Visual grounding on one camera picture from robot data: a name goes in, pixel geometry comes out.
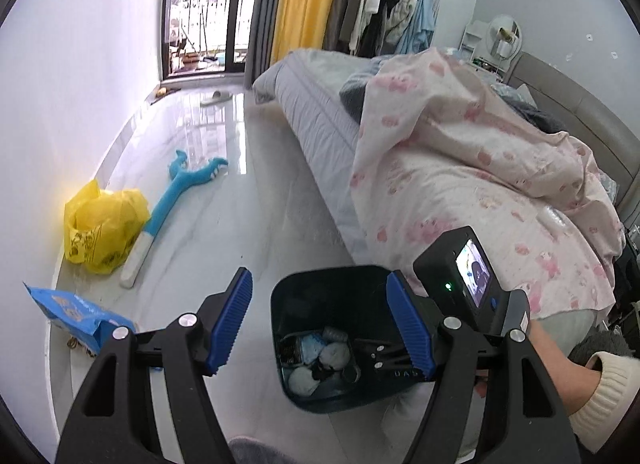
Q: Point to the balcony railing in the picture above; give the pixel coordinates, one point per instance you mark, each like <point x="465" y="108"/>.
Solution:
<point x="210" y="9"/>

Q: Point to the grey slipper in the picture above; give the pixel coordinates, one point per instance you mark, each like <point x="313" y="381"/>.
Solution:
<point x="216" y="98"/>

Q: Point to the light blue shirt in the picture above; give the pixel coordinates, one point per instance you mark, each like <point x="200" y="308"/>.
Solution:
<point x="417" y="24"/>

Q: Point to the blue basin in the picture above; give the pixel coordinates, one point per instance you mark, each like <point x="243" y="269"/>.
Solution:
<point x="214" y="57"/>

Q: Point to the grey padded headboard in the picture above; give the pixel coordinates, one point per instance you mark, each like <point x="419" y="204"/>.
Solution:
<point x="575" y="99"/>

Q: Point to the grey curtain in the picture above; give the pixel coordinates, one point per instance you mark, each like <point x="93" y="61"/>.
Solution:
<point x="262" y="9"/>

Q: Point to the pink printed blanket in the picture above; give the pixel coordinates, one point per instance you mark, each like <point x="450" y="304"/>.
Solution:
<point x="450" y="169"/>

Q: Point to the beige jacket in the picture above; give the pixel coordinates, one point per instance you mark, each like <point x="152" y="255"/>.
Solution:
<point x="402" y="9"/>

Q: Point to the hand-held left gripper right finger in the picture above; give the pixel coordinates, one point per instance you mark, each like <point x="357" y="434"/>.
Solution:
<point x="410" y="324"/>

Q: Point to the grey fluffy cloth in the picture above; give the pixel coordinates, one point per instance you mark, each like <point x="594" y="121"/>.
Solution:
<point x="597" y="349"/>

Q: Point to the white tissue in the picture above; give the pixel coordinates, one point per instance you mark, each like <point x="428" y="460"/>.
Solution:
<point x="302" y="380"/>

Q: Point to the dark wrapper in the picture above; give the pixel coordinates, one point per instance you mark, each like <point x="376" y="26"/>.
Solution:
<point x="289" y="351"/>

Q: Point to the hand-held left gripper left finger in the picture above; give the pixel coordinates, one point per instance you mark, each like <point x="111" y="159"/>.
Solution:
<point x="231" y="319"/>

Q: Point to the small brown scraps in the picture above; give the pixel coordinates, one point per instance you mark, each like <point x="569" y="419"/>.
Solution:
<point x="80" y="348"/>

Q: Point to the white shelf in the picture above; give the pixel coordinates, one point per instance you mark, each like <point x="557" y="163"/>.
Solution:
<point x="475" y="39"/>

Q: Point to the person's right forearm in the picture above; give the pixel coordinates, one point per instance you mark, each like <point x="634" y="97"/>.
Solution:
<point x="565" y="379"/>

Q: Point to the person's grey trouser leg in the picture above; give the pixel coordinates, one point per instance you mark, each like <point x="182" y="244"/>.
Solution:
<point x="265" y="451"/>

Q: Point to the yellow plastic bag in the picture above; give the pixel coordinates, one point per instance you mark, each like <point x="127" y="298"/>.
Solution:
<point x="102" y="229"/>

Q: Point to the white shirt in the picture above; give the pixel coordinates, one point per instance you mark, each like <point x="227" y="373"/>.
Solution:
<point x="367" y="9"/>

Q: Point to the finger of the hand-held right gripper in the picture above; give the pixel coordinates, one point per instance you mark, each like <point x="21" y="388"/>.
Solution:
<point x="387" y="361"/>

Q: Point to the white round fan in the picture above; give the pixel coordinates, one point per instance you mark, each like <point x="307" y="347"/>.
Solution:
<point x="504" y="37"/>

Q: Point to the bed with grey sheet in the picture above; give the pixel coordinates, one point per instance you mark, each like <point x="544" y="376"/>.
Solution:
<point x="310" y="89"/>

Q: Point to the person's right hand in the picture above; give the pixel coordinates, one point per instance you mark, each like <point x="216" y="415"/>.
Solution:
<point x="484" y="384"/>

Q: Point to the clear tape roll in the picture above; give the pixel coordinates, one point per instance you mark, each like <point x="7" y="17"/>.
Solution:
<point x="351" y="374"/>

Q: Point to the dark blue trash bin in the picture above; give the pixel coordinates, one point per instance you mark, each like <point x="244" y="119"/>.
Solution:
<point x="320" y="294"/>

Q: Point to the dark grey blanket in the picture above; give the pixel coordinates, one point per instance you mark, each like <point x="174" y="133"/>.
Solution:
<point x="535" y="117"/>

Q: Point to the black balcony door frame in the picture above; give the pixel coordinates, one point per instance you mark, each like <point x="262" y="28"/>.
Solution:
<point x="232" y="4"/>

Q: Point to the small orange item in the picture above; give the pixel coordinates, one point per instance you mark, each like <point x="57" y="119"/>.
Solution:
<point x="162" y="92"/>

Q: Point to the blue white packet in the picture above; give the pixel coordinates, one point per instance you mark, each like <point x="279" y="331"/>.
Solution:
<point x="310" y="348"/>

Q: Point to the blue snack bag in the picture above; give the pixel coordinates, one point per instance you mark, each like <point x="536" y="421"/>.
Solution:
<point x="65" y="309"/>

